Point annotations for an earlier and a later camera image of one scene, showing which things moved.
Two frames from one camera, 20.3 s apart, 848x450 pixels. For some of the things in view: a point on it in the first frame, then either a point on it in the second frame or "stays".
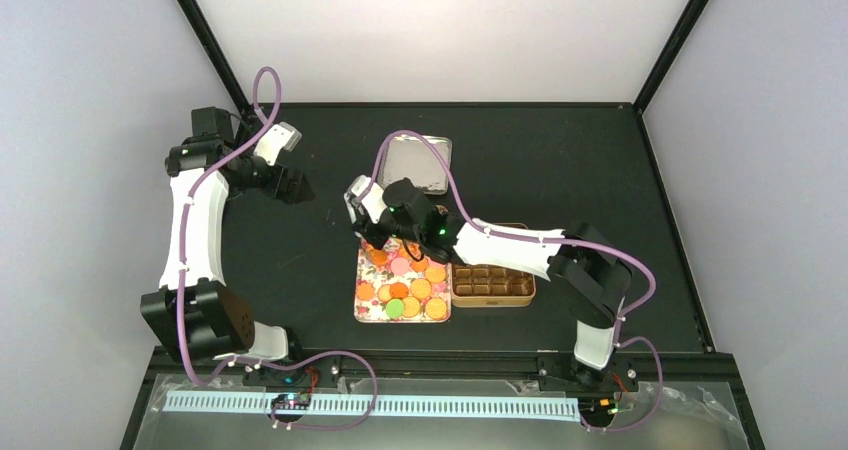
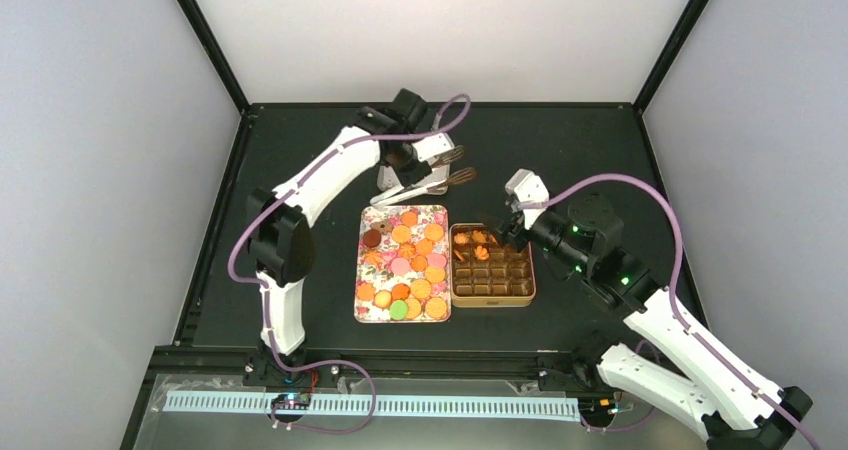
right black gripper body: x=376 y=239 → x=510 y=221
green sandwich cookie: x=394 y=308 stays
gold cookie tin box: x=474 y=286 stays
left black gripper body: x=283 y=194 → x=403 y=173
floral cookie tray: x=394 y=286 stays
